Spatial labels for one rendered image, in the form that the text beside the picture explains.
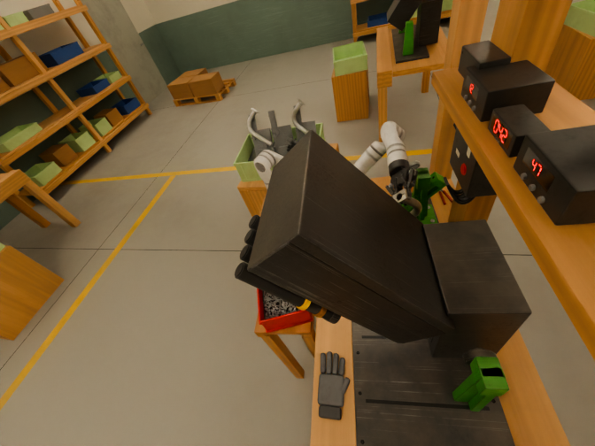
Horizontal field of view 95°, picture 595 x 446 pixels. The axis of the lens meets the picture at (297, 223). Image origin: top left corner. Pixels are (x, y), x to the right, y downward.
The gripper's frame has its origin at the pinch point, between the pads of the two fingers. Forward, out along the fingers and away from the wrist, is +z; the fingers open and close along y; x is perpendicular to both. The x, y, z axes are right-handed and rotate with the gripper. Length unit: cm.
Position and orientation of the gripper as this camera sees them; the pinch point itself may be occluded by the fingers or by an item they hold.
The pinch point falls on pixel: (404, 196)
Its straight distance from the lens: 104.9
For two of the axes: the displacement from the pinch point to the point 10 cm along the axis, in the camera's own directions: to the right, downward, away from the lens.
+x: 8.7, 2.5, 4.2
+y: 4.9, -3.9, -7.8
